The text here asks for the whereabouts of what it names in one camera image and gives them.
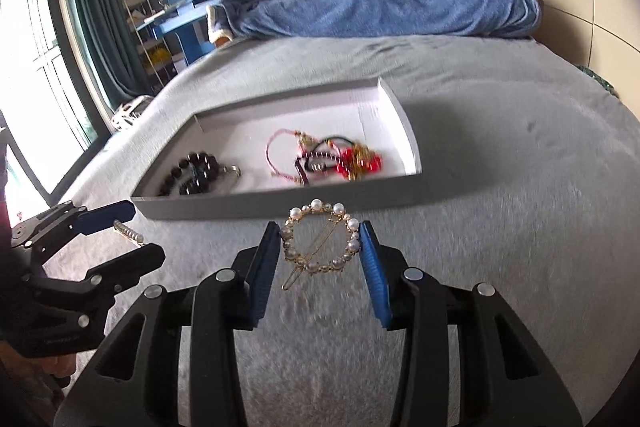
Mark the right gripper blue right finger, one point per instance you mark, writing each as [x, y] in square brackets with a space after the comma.
[374, 273]

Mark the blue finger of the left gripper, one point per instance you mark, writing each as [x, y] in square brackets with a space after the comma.
[91, 221]
[114, 276]

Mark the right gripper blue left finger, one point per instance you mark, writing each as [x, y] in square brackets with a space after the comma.
[259, 278]

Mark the straight pearl hair clip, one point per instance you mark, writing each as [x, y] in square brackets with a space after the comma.
[132, 235]

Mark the round pearl hair clip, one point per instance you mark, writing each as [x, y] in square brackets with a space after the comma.
[318, 238]

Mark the silver bangle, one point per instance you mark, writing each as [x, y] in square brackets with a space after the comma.
[228, 171]

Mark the person's left hand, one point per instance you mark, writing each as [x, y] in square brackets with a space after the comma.
[62, 366]

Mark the white shoes on floor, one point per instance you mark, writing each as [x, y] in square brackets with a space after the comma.
[127, 114]

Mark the window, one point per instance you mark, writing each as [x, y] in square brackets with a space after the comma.
[52, 118]

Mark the grey cardboard tray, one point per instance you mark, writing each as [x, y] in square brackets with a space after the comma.
[348, 142]

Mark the grey bed cover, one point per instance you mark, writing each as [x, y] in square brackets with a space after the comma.
[532, 185]

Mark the green curtain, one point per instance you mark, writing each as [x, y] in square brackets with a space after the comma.
[107, 46]

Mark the white shelf rack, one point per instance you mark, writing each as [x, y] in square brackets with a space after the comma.
[154, 53]

